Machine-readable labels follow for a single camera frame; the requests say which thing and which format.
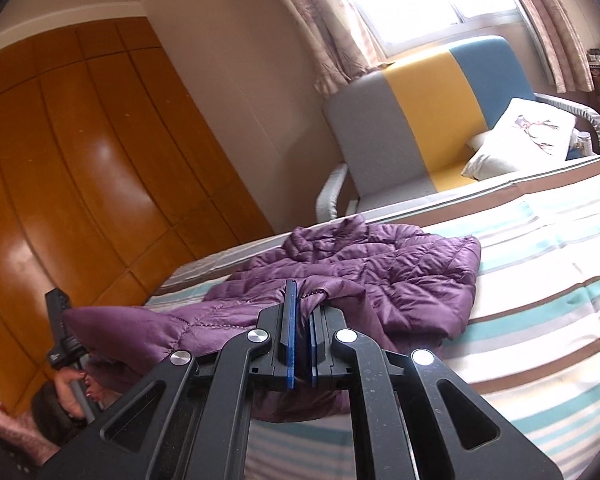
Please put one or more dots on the pink patterned curtain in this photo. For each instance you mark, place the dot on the pink patterned curtain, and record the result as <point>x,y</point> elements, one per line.
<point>550,20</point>
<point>330,25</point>

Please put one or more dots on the grey yellow blue headboard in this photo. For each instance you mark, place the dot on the grey yellow blue headboard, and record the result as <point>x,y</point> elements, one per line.
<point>370,130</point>

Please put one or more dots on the wooden wardrobe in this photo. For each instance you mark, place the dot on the wooden wardrobe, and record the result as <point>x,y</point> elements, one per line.
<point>80,185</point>

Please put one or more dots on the bed with striped sheet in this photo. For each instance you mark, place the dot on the bed with striped sheet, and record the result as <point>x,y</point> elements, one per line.
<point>530,285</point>

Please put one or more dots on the person's pink knit clothing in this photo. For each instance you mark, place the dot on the person's pink knit clothing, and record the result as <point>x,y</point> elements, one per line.
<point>10,430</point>

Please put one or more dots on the person's left forearm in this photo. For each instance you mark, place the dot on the person's left forearm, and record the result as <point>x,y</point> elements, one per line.
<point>50,420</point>

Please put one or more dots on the small bottle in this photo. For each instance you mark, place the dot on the small bottle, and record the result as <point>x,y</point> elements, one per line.
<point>584,144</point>

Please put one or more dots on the plain cream pillow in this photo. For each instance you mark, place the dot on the plain cream pillow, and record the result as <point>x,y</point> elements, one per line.
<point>477,140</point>

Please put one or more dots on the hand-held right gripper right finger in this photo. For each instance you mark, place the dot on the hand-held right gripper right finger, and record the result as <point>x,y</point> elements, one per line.
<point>314,355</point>

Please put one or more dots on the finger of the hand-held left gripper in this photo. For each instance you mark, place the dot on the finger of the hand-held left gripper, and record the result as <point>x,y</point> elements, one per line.
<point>57,310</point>

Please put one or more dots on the white printed pillow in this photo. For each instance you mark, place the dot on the white printed pillow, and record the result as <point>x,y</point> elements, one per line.
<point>525,135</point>

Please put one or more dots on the purple quilted down jacket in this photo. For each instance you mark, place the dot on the purple quilted down jacket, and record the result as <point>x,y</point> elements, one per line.
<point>380,270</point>

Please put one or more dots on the person's left hand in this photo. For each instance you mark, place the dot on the person's left hand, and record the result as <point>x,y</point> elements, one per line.
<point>65,391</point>

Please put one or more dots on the grey padded bed rail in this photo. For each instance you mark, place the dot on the grey padded bed rail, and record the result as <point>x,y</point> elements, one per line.
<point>332,190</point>
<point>587,112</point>

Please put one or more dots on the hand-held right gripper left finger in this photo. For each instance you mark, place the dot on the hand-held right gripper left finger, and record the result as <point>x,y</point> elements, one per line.
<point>291,340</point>

